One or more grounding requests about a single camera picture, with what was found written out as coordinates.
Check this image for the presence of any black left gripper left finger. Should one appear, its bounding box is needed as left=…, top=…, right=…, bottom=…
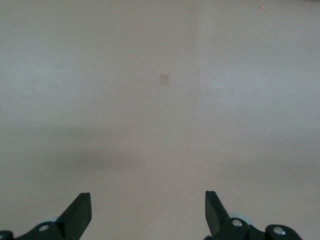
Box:
left=31, top=191, right=93, bottom=240

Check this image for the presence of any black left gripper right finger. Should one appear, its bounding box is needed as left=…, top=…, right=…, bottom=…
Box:
left=204, top=190, right=251, bottom=240

